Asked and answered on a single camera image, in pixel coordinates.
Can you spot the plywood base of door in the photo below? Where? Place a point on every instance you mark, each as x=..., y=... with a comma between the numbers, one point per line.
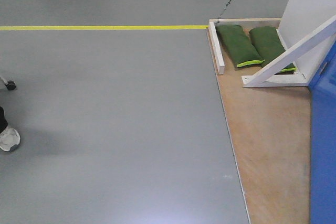
x=270, y=134

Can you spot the blue door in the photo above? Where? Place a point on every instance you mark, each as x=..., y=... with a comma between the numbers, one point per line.
x=322, y=159

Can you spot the green sandbag left of pair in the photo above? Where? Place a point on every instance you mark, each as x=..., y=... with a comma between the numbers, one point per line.
x=238, y=46

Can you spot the green sandbag of pair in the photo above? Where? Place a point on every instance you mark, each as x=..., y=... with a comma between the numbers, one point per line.
x=238, y=46
x=267, y=43

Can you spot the white diagonal support brace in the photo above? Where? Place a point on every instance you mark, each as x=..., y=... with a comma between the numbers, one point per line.
x=267, y=76

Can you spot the green sandbag right of pair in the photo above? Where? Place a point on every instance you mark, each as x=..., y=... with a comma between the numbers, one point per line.
x=267, y=43

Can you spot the office chair leg with caster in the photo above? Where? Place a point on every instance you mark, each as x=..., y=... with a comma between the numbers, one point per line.
x=9, y=84

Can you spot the white sneaker of seated person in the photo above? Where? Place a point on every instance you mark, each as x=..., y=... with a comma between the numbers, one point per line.
x=10, y=139

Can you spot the black trouser legs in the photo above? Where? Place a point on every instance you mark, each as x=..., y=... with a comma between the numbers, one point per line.
x=3, y=121

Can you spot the white door wall panel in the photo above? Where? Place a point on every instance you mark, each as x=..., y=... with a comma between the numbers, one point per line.
x=300, y=18

